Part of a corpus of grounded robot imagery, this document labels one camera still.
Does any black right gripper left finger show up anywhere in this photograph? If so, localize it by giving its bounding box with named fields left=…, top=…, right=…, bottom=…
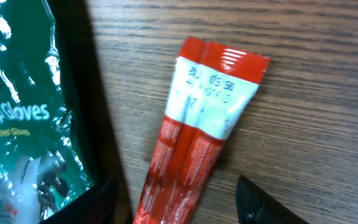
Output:
left=40, top=176, right=117, bottom=224

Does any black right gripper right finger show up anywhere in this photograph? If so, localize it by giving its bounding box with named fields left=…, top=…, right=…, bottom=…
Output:
left=235, top=175, right=309, bottom=224

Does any green 3M gloves packet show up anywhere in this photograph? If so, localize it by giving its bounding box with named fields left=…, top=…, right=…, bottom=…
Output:
left=0, top=1, right=94, bottom=223

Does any red coffee stick sachet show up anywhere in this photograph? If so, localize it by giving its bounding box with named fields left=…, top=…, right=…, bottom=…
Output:
left=134, top=37, right=270, bottom=224

